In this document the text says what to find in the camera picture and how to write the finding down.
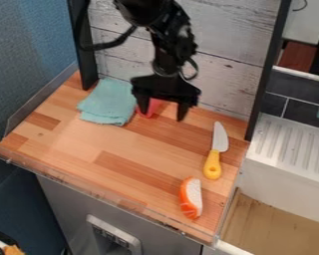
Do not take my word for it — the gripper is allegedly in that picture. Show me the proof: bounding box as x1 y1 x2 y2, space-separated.
129 73 204 123

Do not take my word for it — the red toy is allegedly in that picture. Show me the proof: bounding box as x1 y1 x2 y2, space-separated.
135 97 166 120

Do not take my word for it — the teal cloth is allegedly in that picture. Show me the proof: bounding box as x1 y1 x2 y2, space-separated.
75 77 140 128

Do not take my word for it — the orange and white toy slice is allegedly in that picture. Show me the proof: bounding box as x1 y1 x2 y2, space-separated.
177 176 205 220

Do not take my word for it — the white grooved unit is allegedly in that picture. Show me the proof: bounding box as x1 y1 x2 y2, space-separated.
235 112 319 227

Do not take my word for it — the cardboard box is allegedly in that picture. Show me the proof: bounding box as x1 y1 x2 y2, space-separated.
217 188 319 255

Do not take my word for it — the yellow handled toy knife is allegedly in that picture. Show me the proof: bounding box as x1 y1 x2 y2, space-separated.
201 121 232 181

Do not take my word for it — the black cable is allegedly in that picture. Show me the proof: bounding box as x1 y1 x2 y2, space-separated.
77 0 140 53

